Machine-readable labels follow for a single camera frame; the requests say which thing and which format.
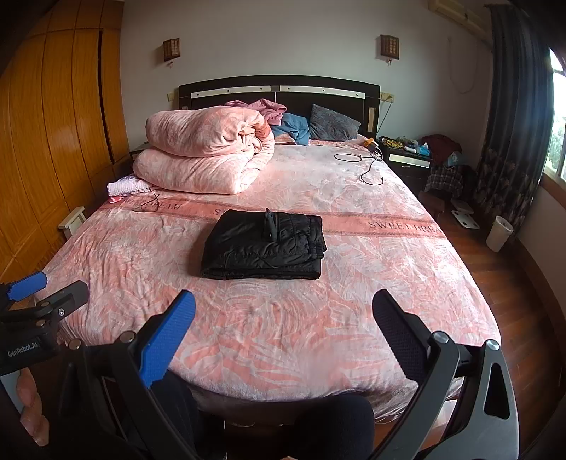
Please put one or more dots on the dark red clothing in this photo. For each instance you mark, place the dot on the dark red clothing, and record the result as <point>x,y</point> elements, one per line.
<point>442,146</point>

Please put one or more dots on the black jacket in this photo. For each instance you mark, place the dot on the black jacket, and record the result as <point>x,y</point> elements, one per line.
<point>247,247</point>

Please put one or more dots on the small white stool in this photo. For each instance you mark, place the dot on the small white stool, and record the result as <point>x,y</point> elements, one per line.
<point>73,216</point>

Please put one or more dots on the wooden wall lamp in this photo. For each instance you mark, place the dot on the wooden wall lamp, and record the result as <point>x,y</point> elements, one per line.
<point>390,46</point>
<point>171,49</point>

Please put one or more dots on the plaid cloth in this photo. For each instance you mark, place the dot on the plaid cloth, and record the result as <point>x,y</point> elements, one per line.
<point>444,181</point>

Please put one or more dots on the wooden wardrobe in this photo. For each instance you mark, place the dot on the wooden wardrobe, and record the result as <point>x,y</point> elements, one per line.
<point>53,132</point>

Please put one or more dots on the light blue bag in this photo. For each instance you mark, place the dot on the light blue bag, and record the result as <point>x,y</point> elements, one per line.
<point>453,159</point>

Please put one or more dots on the person's left hand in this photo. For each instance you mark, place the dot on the person's left hand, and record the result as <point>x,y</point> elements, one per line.
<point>32,398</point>

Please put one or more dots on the folded pale pink towel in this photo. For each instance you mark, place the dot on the folded pale pink towel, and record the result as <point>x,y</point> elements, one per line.
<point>126,186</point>

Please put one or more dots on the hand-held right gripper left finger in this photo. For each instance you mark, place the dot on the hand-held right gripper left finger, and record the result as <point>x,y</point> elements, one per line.
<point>166,340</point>

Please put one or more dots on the dark wooden headboard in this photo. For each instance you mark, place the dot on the dark wooden headboard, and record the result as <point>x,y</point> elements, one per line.
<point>309,95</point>

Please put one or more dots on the pink clothing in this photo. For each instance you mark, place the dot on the pink clothing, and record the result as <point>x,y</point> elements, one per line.
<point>267,108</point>

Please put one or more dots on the person's left leg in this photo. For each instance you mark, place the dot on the person's left leg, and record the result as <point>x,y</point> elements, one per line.
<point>205,429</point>

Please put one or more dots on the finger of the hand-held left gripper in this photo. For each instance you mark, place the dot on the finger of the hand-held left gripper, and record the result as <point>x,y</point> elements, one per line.
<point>26,284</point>
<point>66,297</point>

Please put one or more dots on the dark patterned curtain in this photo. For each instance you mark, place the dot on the dark patterned curtain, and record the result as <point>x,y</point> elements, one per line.
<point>508,110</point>

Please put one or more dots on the blue cloth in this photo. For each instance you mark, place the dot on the blue cloth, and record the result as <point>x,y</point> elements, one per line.
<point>294,126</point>

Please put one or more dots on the person's leg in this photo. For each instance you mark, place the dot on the person's leg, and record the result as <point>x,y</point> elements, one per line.
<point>336,424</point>
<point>205,429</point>

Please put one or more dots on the person's right leg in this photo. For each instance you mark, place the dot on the person's right leg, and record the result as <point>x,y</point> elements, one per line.
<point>336,424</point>

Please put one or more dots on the white air conditioner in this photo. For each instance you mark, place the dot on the white air conditioner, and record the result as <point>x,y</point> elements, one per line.
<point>464,15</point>

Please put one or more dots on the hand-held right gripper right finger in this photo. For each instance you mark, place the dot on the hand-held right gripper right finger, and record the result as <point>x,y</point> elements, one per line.
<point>398,340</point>

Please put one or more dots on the window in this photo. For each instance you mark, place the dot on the window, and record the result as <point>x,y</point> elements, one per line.
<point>558,124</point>

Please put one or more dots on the dark bare nightstand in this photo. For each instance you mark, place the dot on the dark bare nightstand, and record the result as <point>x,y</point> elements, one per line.
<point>138,150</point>

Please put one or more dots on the bed with pink bedsheet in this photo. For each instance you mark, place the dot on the bed with pink bedsheet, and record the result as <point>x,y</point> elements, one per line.
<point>309,318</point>

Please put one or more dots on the folded pink quilt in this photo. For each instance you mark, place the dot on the folded pink quilt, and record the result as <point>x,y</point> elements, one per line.
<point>199,150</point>

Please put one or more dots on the white waste bin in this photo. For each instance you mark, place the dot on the white waste bin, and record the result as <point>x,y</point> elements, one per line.
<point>499,232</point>

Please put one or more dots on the grey pillow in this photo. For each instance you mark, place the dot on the grey pillow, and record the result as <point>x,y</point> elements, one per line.
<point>331,121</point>

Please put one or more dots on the dark nightstand with clutter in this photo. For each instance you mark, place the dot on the dark nightstand with clutter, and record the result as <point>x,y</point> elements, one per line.
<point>409,166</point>

